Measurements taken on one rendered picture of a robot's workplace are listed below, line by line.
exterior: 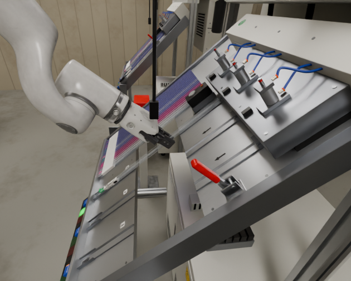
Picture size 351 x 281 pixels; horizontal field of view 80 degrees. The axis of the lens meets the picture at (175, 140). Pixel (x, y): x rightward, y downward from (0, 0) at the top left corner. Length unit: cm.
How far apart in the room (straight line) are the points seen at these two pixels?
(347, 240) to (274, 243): 41
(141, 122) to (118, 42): 341
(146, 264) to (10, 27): 47
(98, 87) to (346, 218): 55
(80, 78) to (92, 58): 342
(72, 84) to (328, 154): 49
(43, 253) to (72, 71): 127
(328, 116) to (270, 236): 59
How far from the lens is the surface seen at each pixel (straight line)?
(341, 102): 38
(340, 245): 50
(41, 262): 159
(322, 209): 109
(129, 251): 51
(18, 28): 48
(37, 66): 47
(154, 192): 132
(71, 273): 64
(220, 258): 78
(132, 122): 54
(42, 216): 180
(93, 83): 53
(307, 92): 38
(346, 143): 37
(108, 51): 392
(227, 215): 37
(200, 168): 32
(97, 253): 61
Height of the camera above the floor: 129
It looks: 33 degrees down
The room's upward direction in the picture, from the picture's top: 4 degrees clockwise
